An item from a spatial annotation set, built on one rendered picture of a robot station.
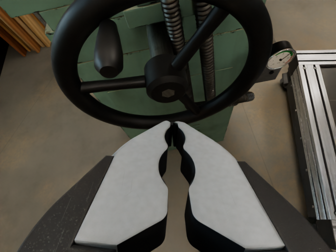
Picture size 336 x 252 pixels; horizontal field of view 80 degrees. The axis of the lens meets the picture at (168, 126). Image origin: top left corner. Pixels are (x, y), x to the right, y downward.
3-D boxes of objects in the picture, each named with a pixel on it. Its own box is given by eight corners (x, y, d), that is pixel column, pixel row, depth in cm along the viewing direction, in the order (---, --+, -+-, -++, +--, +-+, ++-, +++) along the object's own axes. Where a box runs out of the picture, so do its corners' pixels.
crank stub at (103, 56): (130, 74, 17) (108, 86, 18) (127, 29, 20) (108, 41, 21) (109, 57, 15) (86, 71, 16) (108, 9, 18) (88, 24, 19)
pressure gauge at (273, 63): (260, 77, 51) (271, 52, 43) (255, 65, 52) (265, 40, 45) (286, 72, 50) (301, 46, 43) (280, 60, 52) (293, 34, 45)
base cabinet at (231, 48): (142, 156, 111) (66, 68, 47) (135, 74, 136) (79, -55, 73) (224, 141, 108) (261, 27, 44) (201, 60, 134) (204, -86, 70)
